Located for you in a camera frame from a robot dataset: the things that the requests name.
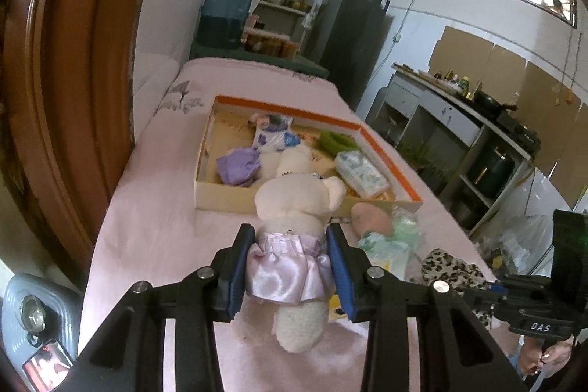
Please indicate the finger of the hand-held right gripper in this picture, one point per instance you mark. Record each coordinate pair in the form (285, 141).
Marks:
(482, 296)

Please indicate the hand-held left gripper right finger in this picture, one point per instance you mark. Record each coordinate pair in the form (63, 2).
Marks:
(342, 277)

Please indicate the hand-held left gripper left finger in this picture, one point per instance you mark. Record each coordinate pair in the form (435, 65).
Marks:
(236, 277)

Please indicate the leopard print slipper sock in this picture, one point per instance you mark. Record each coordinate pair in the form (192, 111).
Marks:
(452, 275)

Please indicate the green sponge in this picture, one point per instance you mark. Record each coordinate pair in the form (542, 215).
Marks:
(406, 229)

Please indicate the white plush bear pink skirt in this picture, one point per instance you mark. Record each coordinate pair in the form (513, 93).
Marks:
(294, 208)

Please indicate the shallow cardboard box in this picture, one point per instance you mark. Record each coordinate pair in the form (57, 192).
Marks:
(206, 194)

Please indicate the purple cloth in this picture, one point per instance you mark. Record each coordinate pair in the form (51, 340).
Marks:
(236, 167)

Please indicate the green fuzzy cloth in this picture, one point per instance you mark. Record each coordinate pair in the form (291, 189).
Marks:
(337, 142)

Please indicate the cartoon printed soft pack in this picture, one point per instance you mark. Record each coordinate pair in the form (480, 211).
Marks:
(273, 132)

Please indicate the person's right hand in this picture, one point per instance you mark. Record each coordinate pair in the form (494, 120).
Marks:
(544, 355)

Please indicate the pile of plastic bags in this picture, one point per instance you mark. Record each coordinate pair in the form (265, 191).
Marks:
(519, 240)

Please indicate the pink printed bed sheet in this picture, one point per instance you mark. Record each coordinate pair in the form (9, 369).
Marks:
(156, 199)

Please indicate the dark green pot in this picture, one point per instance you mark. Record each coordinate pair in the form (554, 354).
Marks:
(491, 171)

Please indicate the black gas stove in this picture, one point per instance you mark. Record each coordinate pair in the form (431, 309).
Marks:
(519, 130)

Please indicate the potted plant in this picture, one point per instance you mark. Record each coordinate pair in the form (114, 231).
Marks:
(418, 155)

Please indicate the black wok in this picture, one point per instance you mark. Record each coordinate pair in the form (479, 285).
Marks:
(489, 101)

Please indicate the white kitchen counter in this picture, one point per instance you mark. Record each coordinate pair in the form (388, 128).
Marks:
(445, 116)

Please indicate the grey electric fan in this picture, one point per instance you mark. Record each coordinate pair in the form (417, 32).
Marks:
(32, 318)

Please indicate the row of condiment bottles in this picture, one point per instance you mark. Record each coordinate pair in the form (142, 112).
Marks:
(455, 84)

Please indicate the green low table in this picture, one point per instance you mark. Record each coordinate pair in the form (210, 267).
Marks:
(257, 56)

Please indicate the dark grey refrigerator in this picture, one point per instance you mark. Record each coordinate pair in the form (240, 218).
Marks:
(349, 38)

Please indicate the blue water jug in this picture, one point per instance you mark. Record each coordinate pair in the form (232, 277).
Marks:
(225, 13)

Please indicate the cardboard wall panels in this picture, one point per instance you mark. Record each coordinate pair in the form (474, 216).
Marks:
(546, 98)

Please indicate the brown wooden door frame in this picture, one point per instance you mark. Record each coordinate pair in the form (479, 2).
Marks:
(59, 75)

